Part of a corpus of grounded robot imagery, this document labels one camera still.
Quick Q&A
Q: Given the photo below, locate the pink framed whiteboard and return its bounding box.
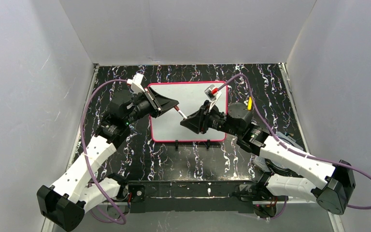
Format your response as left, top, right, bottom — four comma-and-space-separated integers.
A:
149, 81, 226, 143

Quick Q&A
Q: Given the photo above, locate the black whiteboard stand clip right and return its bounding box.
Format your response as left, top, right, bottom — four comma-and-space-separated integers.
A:
205, 140, 211, 150

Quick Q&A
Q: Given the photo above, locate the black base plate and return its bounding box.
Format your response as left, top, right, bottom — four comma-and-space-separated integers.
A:
128, 180, 274, 213

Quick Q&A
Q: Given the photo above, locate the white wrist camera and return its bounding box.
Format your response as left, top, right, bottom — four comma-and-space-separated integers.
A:
204, 85, 222, 111
127, 73, 148, 94

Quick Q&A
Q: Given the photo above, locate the yellow marker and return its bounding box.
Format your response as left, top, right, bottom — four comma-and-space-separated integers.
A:
247, 97, 253, 111

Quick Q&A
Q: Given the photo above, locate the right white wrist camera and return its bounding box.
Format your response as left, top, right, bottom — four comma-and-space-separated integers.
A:
204, 85, 222, 111

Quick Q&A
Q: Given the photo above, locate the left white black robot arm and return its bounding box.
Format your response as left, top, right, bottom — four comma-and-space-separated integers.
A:
37, 87, 179, 232

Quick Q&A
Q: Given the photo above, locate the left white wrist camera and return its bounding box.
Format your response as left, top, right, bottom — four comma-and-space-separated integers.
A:
127, 73, 148, 94

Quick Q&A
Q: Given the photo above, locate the black whiteboard stand clip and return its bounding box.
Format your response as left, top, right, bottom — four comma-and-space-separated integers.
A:
174, 140, 180, 151
205, 140, 211, 150

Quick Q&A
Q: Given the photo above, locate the aluminium rail frame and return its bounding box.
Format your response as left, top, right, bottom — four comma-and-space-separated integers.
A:
41, 64, 342, 232

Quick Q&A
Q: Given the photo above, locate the black whiteboard stand clip left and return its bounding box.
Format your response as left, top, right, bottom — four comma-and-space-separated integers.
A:
174, 140, 180, 151

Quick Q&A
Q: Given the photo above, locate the white marker pen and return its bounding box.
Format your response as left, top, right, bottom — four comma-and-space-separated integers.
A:
177, 110, 187, 119

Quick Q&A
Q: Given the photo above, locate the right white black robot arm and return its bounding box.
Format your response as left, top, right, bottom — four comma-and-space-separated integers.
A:
180, 101, 356, 215

